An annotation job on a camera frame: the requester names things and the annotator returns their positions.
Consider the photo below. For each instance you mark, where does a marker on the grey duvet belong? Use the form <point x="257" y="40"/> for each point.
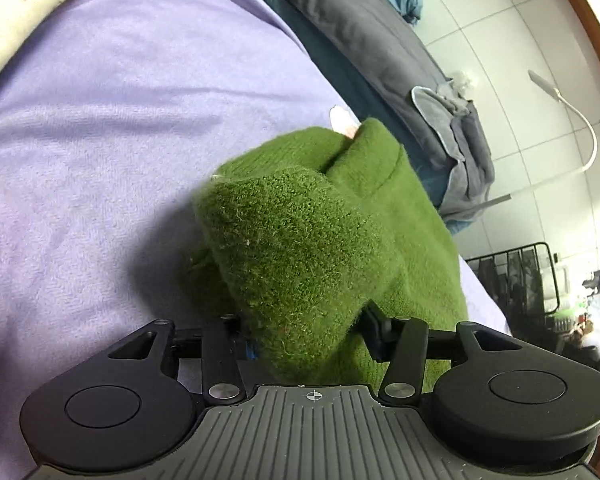
<point x="380" y="45"/>

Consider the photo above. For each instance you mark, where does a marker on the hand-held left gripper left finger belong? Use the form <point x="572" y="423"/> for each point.
<point x="240" y="346"/>

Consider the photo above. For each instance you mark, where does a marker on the purple printed blanket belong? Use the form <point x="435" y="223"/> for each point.
<point x="105" y="150"/>

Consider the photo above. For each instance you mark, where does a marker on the wooden wall shelf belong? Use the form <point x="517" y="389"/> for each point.
<point x="587" y="5"/>

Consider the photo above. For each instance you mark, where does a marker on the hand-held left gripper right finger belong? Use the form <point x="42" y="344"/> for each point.
<point x="380" y="332"/>

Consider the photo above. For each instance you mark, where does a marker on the white dotted pillow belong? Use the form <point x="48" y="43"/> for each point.
<point x="25" y="5"/>

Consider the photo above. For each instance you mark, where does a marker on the green knit sweater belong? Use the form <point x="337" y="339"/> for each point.
<point x="320" y="240"/>

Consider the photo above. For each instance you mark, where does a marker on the white gooseneck lamp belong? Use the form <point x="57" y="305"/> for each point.
<point x="580" y="115"/>

